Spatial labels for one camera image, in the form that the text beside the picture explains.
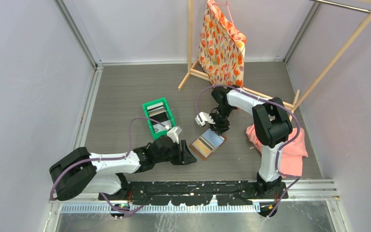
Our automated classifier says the floral fabric bag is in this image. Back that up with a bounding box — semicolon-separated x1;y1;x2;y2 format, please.
198;0;246;87

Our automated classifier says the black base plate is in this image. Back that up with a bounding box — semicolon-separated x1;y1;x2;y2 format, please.
98;180;287;206

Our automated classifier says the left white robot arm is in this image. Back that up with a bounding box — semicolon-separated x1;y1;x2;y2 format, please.
49;136;197;201

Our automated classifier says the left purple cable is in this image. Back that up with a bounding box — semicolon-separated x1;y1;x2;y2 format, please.
49;117;171;214

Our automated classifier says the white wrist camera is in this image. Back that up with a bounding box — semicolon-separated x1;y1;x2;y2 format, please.
195;112;215;127
167;126;182;144

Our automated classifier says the silver card in bin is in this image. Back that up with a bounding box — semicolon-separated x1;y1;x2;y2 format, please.
153;123;170;134

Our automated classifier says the pink hanger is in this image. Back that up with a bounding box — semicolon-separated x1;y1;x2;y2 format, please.
208;0;237;33

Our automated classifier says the wooden clothes rack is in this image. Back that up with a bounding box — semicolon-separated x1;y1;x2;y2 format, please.
177;0;371;113

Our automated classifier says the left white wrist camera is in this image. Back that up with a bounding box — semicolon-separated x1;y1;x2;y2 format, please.
167;126;182;144

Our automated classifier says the purple cable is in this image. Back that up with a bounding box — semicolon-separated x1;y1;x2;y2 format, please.
195;84;301;218
49;117;171;214

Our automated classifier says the green plastic bin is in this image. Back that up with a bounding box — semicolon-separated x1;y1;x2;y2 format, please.
142;97;176;139

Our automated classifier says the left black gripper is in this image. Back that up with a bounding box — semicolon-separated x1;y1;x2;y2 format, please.
155;140;196;165

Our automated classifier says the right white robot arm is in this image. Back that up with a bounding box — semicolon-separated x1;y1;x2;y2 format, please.
209;87;293;199

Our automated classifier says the brown leather card holder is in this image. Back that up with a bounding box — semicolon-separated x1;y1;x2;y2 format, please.
190;129;227;160

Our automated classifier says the aluminium frame rail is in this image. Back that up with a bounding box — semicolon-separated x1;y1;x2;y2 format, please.
60;179;340;214

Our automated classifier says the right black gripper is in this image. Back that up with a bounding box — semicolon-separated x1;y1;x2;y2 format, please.
205;105;235;135

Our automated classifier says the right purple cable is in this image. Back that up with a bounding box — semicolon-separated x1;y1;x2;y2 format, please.
195;84;301;218

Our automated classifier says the pink cloth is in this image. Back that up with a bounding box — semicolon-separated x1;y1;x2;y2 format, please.
245;125;308;176

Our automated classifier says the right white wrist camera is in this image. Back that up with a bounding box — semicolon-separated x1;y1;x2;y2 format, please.
195;112;215;127

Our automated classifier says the gold credit card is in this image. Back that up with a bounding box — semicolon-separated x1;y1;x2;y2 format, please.
192;138;212;159

